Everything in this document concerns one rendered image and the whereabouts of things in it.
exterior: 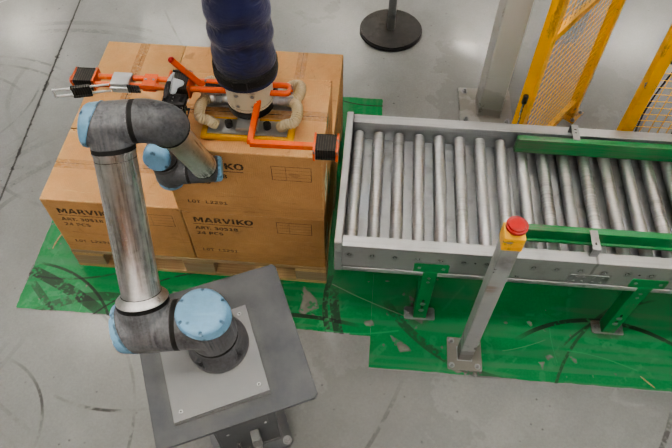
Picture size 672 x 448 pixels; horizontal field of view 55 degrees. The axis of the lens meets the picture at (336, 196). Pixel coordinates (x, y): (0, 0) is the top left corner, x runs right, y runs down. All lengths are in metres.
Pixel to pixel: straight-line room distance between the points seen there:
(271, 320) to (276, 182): 0.55
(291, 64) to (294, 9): 1.26
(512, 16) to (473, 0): 1.30
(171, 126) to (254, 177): 0.76
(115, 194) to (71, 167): 1.23
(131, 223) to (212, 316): 0.34
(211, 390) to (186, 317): 0.30
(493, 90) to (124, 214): 2.38
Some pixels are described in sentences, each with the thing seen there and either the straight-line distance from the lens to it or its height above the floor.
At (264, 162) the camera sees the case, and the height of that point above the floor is 0.90.
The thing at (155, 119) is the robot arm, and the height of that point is 1.51.
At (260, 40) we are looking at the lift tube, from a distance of 2.11.
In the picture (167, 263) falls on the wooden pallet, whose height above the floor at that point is 0.02.
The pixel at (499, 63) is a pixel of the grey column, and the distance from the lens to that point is 3.51.
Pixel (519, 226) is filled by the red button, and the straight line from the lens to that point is 2.07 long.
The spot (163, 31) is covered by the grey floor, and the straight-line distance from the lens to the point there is 4.40.
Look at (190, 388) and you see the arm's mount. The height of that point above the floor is 0.78.
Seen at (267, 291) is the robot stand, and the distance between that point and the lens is 2.22.
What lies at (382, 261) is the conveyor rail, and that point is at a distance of 2.57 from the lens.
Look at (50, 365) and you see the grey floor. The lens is 3.16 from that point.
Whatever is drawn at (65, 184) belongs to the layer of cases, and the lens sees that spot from 2.94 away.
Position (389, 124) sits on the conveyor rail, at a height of 0.59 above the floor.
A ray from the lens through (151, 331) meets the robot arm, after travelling 1.91.
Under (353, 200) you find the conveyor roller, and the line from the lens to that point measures 2.65.
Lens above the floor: 2.70
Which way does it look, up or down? 54 degrees down
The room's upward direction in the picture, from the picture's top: straight up
